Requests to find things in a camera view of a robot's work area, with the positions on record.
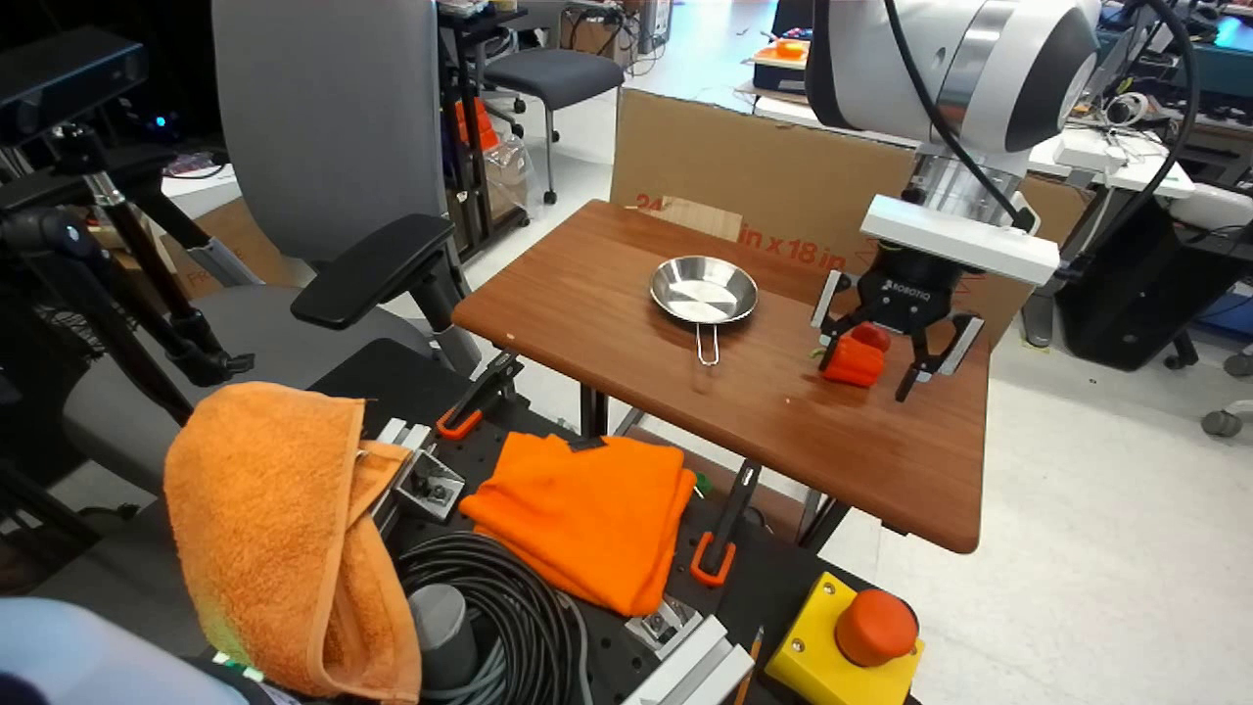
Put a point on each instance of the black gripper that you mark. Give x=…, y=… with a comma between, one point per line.
x=901, y=291

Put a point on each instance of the orange bell pepper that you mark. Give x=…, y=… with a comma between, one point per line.
x=854, y=357

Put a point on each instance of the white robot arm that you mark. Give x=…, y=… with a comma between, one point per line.
x=974, y=82

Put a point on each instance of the silver metal pan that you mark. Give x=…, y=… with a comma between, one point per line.
x=707, y=296

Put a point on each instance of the brown cardboard sheet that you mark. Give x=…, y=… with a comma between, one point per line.
x=777, y=194

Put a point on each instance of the box with orange object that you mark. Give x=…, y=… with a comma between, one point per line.
x=780, y=65

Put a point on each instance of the wooden table top board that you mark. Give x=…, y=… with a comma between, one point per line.
x=581, y=301

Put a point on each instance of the yellow emergency stop button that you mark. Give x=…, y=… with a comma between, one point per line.
x=849, y=646

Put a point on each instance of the folded orange cloth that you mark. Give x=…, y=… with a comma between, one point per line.
x=600, y=523

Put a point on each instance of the black office chair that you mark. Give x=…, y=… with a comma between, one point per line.
x=559, y=79

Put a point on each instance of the grey office chair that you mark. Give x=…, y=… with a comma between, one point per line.
x=333, y=130

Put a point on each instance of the orange towel on chair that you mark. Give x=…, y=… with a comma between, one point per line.
x=271, y=510

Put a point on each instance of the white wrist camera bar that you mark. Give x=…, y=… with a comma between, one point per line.
x=964, y=240

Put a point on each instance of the orange handled clamp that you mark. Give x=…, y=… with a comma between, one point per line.
x=715, y=551
x=461, y=419

